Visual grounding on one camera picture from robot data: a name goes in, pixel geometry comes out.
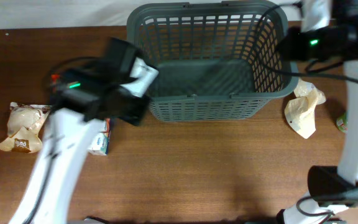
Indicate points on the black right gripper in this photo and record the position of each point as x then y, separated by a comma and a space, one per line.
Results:
289, 46

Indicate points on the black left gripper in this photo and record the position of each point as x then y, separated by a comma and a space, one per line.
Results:
145, 107

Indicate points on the green lid seasoning jar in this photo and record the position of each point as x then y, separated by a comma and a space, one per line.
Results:
341, 123

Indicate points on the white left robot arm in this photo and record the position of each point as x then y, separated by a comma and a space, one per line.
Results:
57, 168

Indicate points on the beige crumpled paper pouch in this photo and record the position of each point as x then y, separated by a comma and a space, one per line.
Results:
300, 112

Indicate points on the white tissue pack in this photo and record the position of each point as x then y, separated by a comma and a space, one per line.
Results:
144, 76

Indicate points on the white blue carton box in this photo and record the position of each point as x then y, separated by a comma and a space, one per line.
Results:
100, 144

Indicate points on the grey plastic basket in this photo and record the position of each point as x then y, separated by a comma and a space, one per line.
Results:
216, 61

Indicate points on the brown white snack bag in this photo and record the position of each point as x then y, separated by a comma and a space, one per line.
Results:
23, 127

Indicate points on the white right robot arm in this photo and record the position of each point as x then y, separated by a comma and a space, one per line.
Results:
331, 189

